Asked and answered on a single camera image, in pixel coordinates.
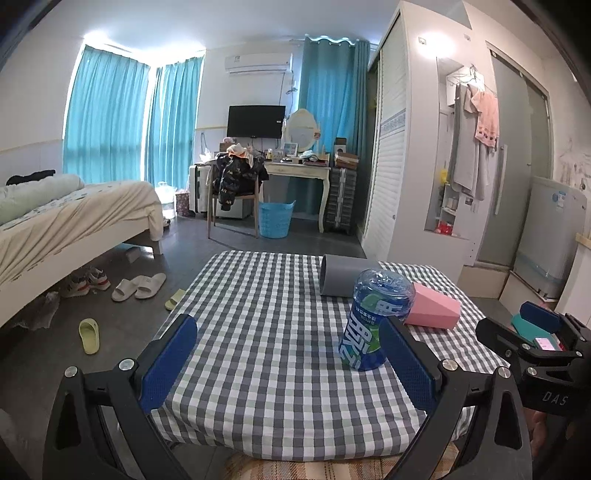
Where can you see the bed with beige sheet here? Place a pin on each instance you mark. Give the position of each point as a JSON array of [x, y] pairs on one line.
[[143, 233]]

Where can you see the white washing machine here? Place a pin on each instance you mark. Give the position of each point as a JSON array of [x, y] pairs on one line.
[[547, 235]]

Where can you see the oval white mirror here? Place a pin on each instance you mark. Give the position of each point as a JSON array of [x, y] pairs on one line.
[[300, 129]]

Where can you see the clear water jug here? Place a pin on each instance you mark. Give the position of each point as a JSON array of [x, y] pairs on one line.
[[166, 201]]

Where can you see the narrow blue curtain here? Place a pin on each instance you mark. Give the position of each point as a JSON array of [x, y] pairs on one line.
[[173, 120]]

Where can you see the grey checkered tablecloth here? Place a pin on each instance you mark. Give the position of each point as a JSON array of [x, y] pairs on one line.
[[268, 332]]

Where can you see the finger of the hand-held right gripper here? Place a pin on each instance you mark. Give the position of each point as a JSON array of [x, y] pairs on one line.
[[540, 316], [498, 339]]

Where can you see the white suitcase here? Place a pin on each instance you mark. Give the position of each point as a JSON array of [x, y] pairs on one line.
[[199, 189]]

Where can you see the teal box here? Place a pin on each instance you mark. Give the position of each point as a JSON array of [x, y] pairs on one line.
[[521, 327]]

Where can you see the pink hanging towel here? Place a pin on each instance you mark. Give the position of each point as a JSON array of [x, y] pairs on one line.
[[487, 120]]

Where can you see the grey cup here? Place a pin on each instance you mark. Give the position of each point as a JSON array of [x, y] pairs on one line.
[[341, 274]]

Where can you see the pink cup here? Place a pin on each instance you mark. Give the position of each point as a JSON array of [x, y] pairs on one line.
[[434, 309]]

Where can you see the wooden chair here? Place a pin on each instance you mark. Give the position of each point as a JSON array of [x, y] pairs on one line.
[[213, 217]]

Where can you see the green slipper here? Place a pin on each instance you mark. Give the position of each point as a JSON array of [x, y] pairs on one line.
[[90, 336], [175, 300]]

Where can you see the dark patterned jacket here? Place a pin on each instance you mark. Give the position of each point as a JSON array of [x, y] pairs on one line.
[[233, 177]]

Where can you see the white slipper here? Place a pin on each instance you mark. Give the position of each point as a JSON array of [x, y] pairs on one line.
[[150, 285], [124, 290]]

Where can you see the silver suitcase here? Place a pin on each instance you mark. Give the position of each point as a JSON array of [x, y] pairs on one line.
[[340, 198]]

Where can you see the white wardrobe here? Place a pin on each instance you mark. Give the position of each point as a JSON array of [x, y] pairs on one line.
[[397, 152]]

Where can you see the pink gift bag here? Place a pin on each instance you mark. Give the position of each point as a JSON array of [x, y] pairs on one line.
[[182, 204]]

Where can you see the wide blue curtain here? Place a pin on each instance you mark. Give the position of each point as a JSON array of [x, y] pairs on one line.
[[104, 110]]

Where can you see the beige blanket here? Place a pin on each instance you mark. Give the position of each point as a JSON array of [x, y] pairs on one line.
[[69, 221]]

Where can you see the blue laundry basket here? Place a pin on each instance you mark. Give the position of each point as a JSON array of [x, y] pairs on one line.
[[276, 219]]

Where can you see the black television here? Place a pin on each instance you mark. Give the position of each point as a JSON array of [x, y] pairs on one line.
[[256, 121]]

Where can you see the pale green pillow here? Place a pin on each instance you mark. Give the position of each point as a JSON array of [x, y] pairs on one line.
[[32, 194]]

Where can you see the dark clothes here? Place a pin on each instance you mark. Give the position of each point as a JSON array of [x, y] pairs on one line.
[[30, 177]]

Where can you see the frosted glass door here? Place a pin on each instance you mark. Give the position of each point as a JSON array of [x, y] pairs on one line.
[[512, 152]]

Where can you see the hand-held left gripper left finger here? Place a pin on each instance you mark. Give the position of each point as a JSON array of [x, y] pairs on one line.
[[168, 364]]

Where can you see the long teal curtain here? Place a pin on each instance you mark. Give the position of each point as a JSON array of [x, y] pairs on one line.
[[330, 92]]

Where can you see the white air conditioner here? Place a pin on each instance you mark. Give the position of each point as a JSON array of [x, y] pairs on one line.
[[258, 62]]

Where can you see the grey hanging towel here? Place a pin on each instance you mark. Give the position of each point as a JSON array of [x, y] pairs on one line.
[[464, 147]]

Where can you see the person's right hand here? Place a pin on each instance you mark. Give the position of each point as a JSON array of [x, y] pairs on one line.
[[540, 431]]

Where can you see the grey sneaker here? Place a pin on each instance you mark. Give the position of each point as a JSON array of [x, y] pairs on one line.
[[99, 279], [75, 286]]

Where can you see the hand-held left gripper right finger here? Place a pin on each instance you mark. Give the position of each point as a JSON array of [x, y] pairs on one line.
[[406, 364]]

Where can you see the cream dressing table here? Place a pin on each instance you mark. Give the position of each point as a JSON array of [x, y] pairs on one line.
[[300, 170]]

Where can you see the blue plastic bottle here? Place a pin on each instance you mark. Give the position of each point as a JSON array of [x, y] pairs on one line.
[[369, 318]]

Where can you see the brown cardboard box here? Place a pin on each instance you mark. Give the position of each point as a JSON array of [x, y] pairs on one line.
[[347, 159]]

